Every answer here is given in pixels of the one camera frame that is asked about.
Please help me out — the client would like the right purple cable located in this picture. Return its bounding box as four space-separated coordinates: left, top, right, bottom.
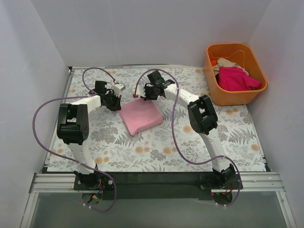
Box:
133 68 243 207

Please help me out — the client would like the light pink t shirt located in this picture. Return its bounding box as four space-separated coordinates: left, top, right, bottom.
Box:
118 98 163 136

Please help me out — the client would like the aluminium frame rail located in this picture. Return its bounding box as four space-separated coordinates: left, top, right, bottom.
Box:
21 172 296 228

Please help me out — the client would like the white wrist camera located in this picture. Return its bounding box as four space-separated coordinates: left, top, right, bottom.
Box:
131 85 145 98
112 83 125 97

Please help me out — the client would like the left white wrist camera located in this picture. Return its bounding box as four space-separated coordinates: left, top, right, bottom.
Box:
112 83 125 97

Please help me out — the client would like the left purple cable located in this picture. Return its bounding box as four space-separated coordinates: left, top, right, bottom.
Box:
32 67 117 212

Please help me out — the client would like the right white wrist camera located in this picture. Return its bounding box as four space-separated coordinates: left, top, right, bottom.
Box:
131 85 145 98

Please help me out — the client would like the beige garment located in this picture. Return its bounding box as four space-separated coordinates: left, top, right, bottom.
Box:
211 58 249 75

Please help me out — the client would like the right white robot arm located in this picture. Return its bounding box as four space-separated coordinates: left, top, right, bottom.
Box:
139 69 236 189

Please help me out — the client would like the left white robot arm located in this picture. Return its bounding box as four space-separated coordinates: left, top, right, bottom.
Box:
57 81 125 190

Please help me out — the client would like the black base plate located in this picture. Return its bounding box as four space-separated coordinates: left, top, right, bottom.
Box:
73 171 243 204

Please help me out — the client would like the magenta t shirt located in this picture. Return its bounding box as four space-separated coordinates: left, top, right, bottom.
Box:
218 67 262 91

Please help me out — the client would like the orange plastic bin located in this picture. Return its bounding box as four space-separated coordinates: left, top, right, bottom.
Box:
204 43 267 106

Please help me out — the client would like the purple cable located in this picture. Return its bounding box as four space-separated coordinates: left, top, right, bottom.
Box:
133 68 243 207
32 67 117 212

